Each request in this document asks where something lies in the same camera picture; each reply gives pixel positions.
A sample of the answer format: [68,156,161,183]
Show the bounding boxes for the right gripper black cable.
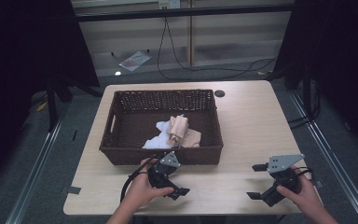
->
[294,166,317,185]

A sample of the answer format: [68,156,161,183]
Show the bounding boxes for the person's left hand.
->
[122,157,175,213]

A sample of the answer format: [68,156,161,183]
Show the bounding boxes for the black curtain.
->
[0,0,101,195]
[272,0,358,158]

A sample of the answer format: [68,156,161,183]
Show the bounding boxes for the beige cloth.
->
[181,129,202,148]
[166,114,190,148]

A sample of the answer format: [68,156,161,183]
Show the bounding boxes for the wooden vertical post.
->
[187,0,196,67]

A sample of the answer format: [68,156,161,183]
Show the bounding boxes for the wall power outlet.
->
[158,0,182,10]

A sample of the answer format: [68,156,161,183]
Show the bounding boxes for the brown wicker basket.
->
[99,89,225,166]

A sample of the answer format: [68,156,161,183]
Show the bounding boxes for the metal floor rail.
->
[287,90,358,224]
[4,102,73,224]

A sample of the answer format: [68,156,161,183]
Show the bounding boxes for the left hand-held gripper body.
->
[147,150,182,189]

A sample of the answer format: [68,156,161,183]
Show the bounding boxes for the black metal stand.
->
[27,73,105,133]
[265,60,323,130]

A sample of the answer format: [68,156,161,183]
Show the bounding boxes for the black horizontal bar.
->
[74,3,296,23]

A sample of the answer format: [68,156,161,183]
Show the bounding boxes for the black floor cable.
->
[156,17,278,81]

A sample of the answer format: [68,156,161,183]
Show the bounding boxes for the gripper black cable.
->
[294,166,317,185]
[119,156,164,203]

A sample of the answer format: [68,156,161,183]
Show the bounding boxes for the person's right hand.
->
[276,165,324,216]

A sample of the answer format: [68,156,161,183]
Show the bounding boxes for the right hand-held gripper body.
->
[260,154,306,208]

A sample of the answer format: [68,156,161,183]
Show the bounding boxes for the white cloth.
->
[142,120,172,149]

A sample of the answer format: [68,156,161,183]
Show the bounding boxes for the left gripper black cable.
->
[119,156,164,203]

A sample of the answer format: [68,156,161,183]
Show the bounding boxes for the black tape strip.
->
[61,186,82,196]

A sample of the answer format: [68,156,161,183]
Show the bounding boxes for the plastic sheet on floor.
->
[118,50,153,73]

